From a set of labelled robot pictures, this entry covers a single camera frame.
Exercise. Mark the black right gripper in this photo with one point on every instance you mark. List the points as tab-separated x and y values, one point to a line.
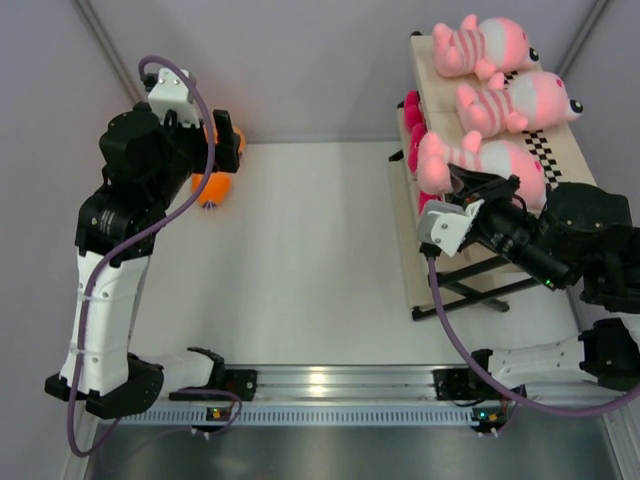
495	190

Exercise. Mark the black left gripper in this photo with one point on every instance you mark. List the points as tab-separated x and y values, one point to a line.
224	158

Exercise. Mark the orange plush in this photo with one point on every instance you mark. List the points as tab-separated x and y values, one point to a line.
217	188
238	132

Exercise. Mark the small pink striped plush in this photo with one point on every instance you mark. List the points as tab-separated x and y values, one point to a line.
500	157

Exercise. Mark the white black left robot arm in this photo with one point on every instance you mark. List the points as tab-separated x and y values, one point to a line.
108	302

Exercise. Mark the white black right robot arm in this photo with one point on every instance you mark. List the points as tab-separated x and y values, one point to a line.
583	234

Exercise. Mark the cream two-tier folding shelf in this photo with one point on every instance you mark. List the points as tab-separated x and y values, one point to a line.
430	106

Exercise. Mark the magenta plush on lower shelf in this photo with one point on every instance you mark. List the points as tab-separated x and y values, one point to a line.
415	126

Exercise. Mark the pink striped plush front shelf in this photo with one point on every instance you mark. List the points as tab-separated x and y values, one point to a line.
532	101

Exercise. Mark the pink striped plush shelf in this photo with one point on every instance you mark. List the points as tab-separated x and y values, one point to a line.
532	101
494	45

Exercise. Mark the pink striped plush back shelf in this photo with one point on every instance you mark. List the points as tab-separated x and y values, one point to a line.
494	45

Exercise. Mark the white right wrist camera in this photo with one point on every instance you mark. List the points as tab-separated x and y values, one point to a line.
445	225

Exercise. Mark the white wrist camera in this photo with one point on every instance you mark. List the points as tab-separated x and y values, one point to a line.
445	225
171	94

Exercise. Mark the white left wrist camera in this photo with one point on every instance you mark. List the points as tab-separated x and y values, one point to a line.
171	94

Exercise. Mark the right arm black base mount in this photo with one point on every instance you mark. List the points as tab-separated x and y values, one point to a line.
455	384

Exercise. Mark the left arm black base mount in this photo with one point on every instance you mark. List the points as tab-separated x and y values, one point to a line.
241	382

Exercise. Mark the aluminium rail frame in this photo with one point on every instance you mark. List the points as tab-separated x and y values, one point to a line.
320	382

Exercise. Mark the grey slotted cable duct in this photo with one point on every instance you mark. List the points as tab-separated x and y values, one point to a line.
273	415

